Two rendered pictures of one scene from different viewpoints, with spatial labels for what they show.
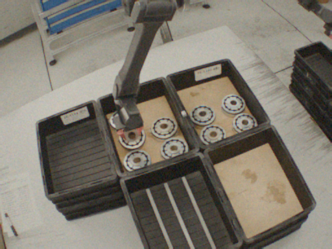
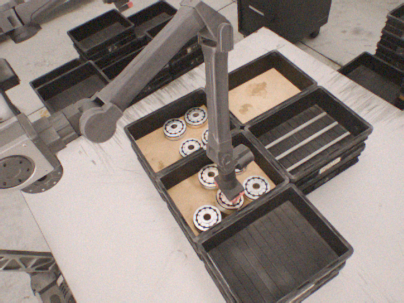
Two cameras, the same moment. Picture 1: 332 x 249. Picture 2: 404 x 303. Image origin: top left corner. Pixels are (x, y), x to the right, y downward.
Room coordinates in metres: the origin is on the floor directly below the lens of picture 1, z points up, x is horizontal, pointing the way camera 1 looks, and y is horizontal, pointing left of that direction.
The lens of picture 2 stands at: (1.05, 0.73, 2.04)
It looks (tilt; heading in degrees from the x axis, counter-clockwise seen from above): 54 degrees down; 258
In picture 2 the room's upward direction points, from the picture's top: 11 degrees counter-clockwise
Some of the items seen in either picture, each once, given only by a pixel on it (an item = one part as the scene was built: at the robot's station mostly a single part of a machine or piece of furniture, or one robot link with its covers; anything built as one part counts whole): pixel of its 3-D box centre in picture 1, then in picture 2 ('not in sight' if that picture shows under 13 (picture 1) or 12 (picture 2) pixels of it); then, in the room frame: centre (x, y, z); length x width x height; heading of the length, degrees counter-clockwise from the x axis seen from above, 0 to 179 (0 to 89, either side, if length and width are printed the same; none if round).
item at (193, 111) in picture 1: (202, 115); (191, 148); (0.91, -0.15, 0.86); 0.10 x 0.10 x 0.01
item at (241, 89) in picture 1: (217, 107); (182, 136); (0.92, -0.21, 0.87); 0.40 x 0.30 x 0.11; 11
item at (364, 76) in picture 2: not in sight; (370, 89); (-0.40, -0.54, 0.26); 0.40 x 0.30 x 0.23; 107
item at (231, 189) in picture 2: (126, 115); (228, 180); (0.85, 0.13, 0.99); 0.10 x 0.07 x 0.07; 102
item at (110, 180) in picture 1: (71, 148); (273, 247); (0.81, 0.38, 0.92); 0.40 x 0.30 x 0.02; 11
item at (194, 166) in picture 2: (145, 131); (221, 187); (0.86, 0.08, 0.87); 0.40 x 0.30 x 0.11; 11
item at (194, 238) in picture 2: (143, 124); (221, 180); (0.86, 0.08, 0.92); 0.40 x 0.30 x 0.02; 11
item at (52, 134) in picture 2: not in sight; (53, 133); (1.25, 0.12, 1.45); 0.09 x 0.08 x 0.12; 107
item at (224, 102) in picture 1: (233, 104); (174, 127); (0.94, -0.29, 0.86); 0.10 x 0.10 x 0.01
